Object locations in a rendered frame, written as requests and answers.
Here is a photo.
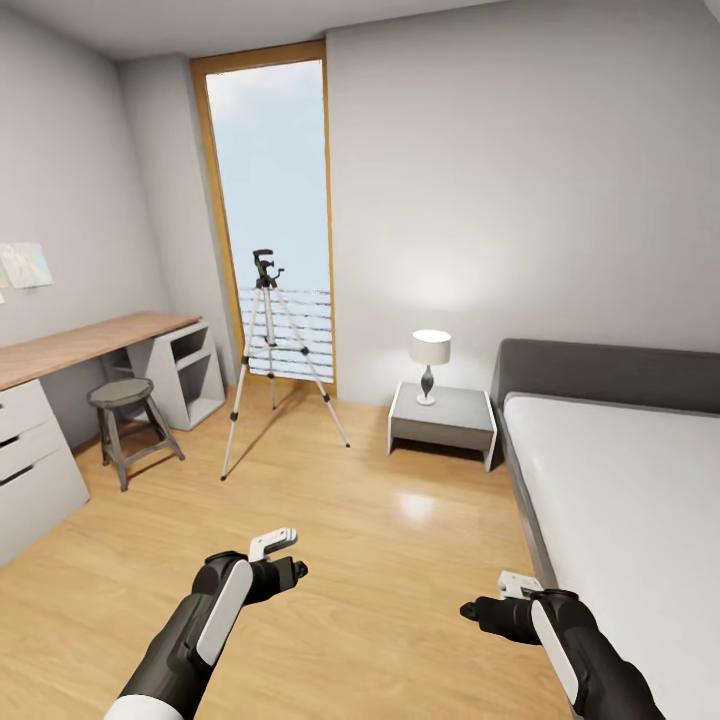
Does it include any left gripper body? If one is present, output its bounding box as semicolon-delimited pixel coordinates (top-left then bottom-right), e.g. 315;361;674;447
255;557;297;603

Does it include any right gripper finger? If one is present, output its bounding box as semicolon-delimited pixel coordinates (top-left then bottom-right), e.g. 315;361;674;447
460;597;480;623

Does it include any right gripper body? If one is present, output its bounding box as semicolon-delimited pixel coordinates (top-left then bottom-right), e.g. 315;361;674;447
478;596;529;644

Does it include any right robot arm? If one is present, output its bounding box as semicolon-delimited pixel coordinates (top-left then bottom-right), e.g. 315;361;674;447
460;571;665;720

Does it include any camera tripod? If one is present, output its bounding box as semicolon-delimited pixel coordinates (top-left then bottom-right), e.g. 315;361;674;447
221;249;336;481

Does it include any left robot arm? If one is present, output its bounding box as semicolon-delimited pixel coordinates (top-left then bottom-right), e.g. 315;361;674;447
103;526;308;720

